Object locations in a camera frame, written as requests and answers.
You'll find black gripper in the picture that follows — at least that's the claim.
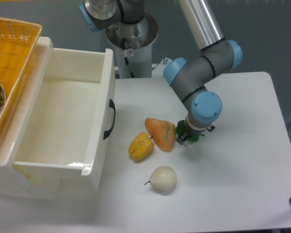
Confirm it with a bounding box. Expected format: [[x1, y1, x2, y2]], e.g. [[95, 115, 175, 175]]
[[176, 116, 215, 145]]

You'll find green bell pepper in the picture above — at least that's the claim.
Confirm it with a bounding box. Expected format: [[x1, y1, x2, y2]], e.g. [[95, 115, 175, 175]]
[[176, 120, 204, 143]]

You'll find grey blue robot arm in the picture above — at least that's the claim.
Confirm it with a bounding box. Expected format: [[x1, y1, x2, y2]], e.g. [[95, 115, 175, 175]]
[[79, 0, 243, 144]]

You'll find orange bell pepper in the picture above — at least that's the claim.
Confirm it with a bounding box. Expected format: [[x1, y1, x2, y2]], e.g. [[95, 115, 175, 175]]
[[145, 118, 176, 152]]

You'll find yellow bell pepper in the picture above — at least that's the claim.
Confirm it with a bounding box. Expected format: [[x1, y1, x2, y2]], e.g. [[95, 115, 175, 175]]
[[129, 132, 154, 162]]

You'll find white pear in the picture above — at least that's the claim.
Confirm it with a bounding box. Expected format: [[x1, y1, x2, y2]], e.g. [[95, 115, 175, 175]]
[[144, 166, 178, 193]]

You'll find white plastic drawer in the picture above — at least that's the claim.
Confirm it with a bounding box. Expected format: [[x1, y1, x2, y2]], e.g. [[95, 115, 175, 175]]
[[14, 49, 115, 191]]

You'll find white drawer cabinet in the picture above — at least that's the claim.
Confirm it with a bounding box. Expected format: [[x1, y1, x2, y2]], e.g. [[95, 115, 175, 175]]
[[0, 36, 60, 199]]

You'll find yellow woven basket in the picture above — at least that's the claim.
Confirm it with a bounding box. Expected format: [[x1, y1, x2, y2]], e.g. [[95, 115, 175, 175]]
[[0, 17, 42, 145]]

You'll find black drawer handle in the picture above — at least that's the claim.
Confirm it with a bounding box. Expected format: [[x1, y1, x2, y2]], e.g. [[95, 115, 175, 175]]
[[103, 99, 116, 140]]

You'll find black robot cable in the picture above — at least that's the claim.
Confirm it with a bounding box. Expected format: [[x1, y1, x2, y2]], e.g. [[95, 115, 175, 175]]
[[122, 38, 136, 79]]

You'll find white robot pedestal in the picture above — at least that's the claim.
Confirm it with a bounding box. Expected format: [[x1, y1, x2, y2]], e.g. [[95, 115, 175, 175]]
[[106, 13, 158, 79]]

